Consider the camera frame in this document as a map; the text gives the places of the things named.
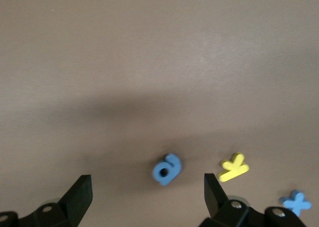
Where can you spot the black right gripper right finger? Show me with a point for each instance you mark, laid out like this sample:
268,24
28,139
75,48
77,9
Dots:
214,199

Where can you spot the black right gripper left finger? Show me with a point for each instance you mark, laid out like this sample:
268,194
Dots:
77,199

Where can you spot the blue foam letter a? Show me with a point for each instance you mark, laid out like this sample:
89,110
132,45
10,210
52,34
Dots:
172,167

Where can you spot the blue foam letter x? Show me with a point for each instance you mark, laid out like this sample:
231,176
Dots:
296,204

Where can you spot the yellow foam letter k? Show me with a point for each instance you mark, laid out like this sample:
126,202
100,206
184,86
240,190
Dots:
233,170

